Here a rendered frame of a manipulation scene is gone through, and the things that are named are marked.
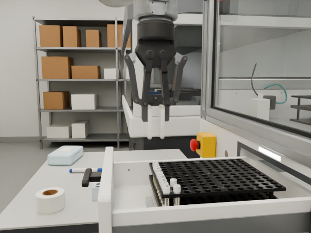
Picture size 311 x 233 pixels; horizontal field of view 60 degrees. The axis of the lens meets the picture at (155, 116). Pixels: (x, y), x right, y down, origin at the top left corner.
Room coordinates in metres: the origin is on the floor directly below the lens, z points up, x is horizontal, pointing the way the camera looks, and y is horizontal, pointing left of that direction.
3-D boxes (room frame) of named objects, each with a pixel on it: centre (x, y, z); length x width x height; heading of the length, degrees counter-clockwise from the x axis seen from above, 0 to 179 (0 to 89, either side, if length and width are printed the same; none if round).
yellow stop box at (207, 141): (0.86, -0.16, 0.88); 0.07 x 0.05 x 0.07; 8
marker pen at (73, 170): (0.92, 0.23, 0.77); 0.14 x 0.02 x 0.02; 92
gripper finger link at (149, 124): (0.56, 0.01, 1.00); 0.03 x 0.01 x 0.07; 8
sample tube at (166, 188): (0.43, -0.02, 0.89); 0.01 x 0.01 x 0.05
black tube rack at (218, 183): (0.52, -0.11, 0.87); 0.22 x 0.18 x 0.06; 98
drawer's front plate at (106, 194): (0.49, 0.09, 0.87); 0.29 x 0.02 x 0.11; 8
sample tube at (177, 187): (0.43, -0.04, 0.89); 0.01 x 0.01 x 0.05
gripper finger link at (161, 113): (0.56, -0.01, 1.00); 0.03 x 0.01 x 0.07; 8
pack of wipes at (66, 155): (1.07, 0.36, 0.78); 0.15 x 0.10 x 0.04; 176
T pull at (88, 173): (0.49, 0.12, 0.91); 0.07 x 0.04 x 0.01; 8
